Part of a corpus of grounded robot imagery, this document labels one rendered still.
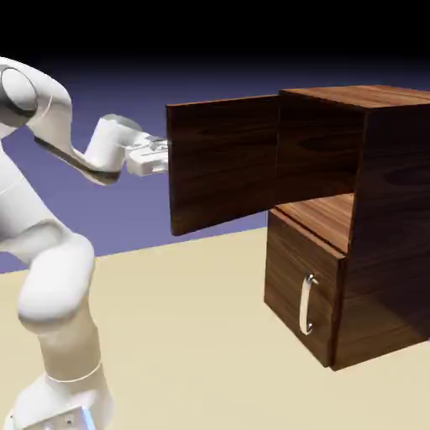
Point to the dark wood cabinet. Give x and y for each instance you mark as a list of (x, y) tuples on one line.
[(386, 235)]

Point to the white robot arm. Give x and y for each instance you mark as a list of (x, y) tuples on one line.
[(50, 268)]

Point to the dark wood closed door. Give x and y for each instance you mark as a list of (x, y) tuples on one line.
[(295, 285)]

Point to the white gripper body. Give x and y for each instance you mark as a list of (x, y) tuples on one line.
[(147, 164)]

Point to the dark wood door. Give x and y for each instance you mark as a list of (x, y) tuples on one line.
[(221, 161), (295, 285)]

